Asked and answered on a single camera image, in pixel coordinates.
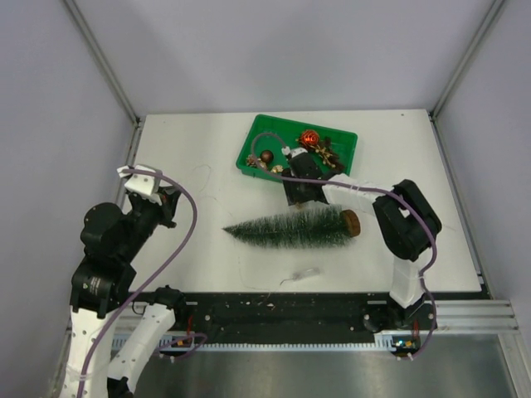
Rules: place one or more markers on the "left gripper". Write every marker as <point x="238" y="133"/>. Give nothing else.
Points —
<point x="167" y="208"/>

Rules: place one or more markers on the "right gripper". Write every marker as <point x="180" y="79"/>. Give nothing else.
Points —
<point x="293" y="196"/>

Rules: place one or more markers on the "brown ribbon bow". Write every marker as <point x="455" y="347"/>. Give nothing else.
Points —
<point x="328" y="156"/>

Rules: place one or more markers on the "small green christmas tree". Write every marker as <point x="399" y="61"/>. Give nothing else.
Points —
<point x="314" y="228"/>

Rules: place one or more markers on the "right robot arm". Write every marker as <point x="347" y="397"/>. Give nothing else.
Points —
<point x="407" y="222"/>

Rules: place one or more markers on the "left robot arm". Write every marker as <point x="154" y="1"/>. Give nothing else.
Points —
<point x="100" y="285"/>

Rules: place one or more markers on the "red glitter bauble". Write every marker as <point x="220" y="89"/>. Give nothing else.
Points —
<point x="309" y="138"/>

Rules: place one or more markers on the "brown bauble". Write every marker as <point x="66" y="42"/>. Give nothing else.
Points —
<point x="267" y="156"/>

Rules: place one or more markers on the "green plastic tray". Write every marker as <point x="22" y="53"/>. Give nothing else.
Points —
<point x="272" y="133"/>

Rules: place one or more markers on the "white tipped pine cone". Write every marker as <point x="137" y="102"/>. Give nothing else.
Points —
<point x="250" y="161"/>

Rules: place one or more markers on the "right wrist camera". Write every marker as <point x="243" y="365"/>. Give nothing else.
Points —
<point x="291" y="153"/>

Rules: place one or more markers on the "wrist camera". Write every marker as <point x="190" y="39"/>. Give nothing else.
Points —
<point x="145" y="186"/>
<point x="291" y="153"/>

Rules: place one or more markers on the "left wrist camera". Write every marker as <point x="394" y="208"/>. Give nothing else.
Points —
<point x="145" y="186"/>

